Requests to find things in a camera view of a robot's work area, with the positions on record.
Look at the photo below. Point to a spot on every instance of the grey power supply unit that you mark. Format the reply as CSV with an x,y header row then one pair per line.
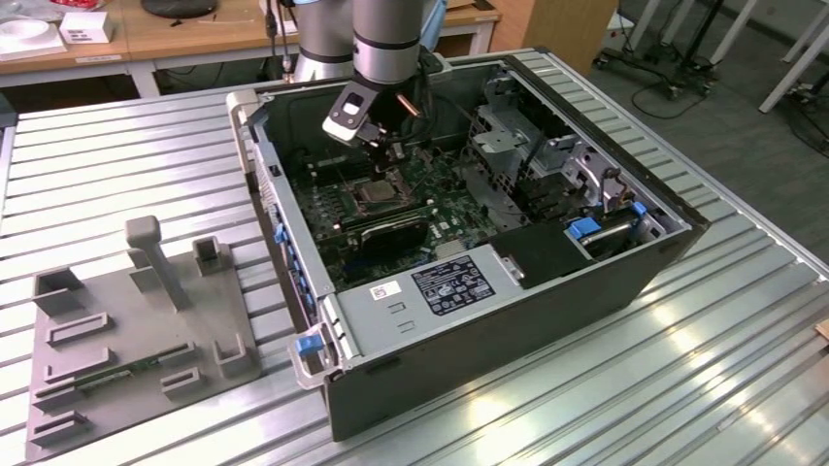
x,y
388,320

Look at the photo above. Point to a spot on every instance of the black and grey PC case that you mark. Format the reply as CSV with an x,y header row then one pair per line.
x,y
486,369

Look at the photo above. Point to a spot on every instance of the black graphics card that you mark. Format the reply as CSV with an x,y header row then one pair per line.
x,y
391,238

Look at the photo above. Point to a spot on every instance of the blue disk carrier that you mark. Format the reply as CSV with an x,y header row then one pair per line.
x,y
581,228

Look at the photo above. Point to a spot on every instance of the wooden desk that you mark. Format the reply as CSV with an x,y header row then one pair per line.
x,y
207,34

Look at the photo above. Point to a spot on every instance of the green RAM stick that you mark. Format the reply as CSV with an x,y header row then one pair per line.
x,y
113,376

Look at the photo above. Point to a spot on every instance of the black round stand base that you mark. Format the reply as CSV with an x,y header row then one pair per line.
x,y
178,6

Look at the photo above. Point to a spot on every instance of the blue case latch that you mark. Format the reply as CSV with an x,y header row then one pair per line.
x,y
307,345

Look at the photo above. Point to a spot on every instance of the small wooden block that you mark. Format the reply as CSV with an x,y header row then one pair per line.
x,y
822,332

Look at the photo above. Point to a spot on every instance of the silver CPU chip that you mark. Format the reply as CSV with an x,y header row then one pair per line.
x,y
376,192

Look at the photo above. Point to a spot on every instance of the small blue clip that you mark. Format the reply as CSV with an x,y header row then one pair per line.
x,y
639,209

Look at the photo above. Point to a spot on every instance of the white table frame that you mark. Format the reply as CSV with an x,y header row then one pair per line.
x,y
788,77

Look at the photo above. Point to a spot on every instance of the white cardboard box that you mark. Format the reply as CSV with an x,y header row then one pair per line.
x,y
84,26

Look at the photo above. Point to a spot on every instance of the wooden cabinet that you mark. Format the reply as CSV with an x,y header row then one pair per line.
x,y
563,34

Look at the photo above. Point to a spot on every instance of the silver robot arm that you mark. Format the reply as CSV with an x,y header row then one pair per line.
x,y
384,53

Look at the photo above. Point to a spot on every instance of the CPU socket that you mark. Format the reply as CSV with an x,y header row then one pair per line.
x,y
411,194

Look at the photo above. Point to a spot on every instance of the red packet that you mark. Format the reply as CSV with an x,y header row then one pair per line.
x,y
77,4

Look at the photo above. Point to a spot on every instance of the metal drive cage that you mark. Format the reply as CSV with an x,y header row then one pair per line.
x,y
498,141

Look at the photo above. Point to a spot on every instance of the black wheeled stand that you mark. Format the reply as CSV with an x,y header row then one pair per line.
x,y
697,39

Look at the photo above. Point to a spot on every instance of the grey parts rack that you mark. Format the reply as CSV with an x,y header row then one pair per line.
x,y
148,330

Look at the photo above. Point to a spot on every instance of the green motherboard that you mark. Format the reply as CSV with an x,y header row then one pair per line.
x,y
466,213

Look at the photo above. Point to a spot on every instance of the white round plate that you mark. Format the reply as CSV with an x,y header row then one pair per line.
x,y
25,34

